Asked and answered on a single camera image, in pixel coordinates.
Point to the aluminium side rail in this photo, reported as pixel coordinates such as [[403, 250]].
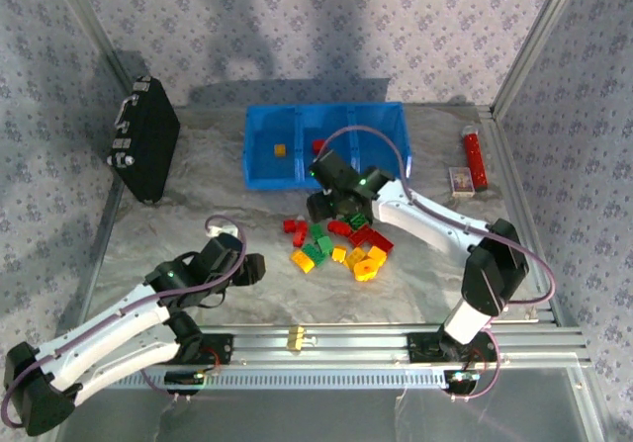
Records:
[[101, 244], [513, 200]]

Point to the long yellow lego brick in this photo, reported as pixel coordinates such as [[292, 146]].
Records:
[[303, 260]]

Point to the small circuit board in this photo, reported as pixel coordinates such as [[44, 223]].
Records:
[[183, 378], [462, 378]]

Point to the red glitter tube white cap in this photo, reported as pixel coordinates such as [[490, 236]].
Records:
[[476, 160]]

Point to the aluminium frame rail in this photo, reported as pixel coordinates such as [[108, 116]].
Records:
[[346, 343]]

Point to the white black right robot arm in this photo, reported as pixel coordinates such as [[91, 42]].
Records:
[[430, 219]]

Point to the yellow round lego piece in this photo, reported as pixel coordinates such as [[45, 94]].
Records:
[[367, 270]]

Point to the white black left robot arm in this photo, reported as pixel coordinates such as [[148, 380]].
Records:
[[99, 335]]

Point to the black case with silver latches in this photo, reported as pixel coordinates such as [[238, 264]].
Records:
[[146, 140]]

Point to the blue three-compartment plastic container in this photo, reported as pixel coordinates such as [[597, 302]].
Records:
[[272, 175]]

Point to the red sloped lego brick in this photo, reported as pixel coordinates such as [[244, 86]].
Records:
[[382, 242]]

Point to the yellow clip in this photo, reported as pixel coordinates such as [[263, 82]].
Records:
[[296, 339]]

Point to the small card box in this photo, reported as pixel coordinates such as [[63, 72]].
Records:
[[462, 181]]

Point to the large red lego brick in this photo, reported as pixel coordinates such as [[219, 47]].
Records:
[[362, 237]]

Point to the red arch lego brick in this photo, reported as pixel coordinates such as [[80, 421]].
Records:
[[338, 228]]

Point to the small yellow lego brick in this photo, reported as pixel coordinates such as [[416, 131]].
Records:
[[339, 254], [280, 150]]

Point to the aluminium frame post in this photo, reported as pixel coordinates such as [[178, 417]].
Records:
[[544, 22], [88, 19]]

